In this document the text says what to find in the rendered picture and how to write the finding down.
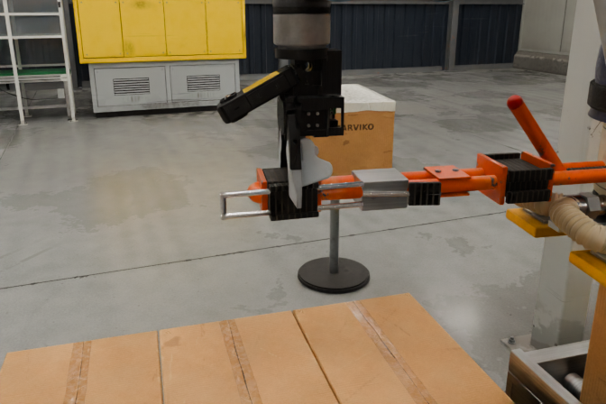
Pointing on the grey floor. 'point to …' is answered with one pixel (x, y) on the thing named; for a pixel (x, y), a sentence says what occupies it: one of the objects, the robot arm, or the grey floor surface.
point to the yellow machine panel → (159, 27)
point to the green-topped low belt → (37, 81)
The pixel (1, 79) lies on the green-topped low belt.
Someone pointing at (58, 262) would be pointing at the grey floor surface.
